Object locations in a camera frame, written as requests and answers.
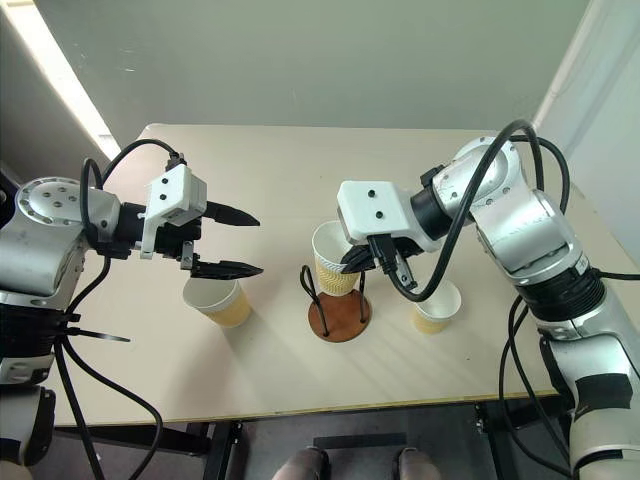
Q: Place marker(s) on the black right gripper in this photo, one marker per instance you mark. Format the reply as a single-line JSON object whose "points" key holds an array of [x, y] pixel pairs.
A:
{"points": [[408, 247]]}

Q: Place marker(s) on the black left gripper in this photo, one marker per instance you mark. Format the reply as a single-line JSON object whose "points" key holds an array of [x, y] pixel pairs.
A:
{"points": [[172, 239]]}

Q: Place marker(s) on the yellow ribbed paper cup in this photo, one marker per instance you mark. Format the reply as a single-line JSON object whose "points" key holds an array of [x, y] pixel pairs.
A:
{"points": [[331, 272], [220, 300], [437, 307]]}

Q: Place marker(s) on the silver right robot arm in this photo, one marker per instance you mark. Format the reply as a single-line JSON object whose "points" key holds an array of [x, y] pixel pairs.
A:
{"points": [[525, 220]]}

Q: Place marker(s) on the black flat floor plate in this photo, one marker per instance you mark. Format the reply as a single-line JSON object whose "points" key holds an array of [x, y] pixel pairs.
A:
{"points": [[360, 441]]}

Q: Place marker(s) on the black metal table frame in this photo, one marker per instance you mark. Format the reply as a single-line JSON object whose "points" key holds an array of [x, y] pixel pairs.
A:
{"points": [[220, 440]]}

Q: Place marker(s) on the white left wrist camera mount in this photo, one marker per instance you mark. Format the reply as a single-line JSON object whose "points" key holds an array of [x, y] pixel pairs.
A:
{"points": [[175, 192]]}

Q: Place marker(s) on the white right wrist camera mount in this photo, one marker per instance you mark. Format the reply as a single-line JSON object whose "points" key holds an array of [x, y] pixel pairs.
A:
{"points": [[372, 207]]}

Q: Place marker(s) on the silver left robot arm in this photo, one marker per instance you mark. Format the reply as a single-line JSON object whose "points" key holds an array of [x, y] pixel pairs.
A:
{"points": [[45, 240]]}

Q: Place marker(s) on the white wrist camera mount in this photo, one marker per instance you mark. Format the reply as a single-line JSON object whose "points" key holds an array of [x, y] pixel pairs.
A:
{"points": [[175, 192], [372, 207]]}

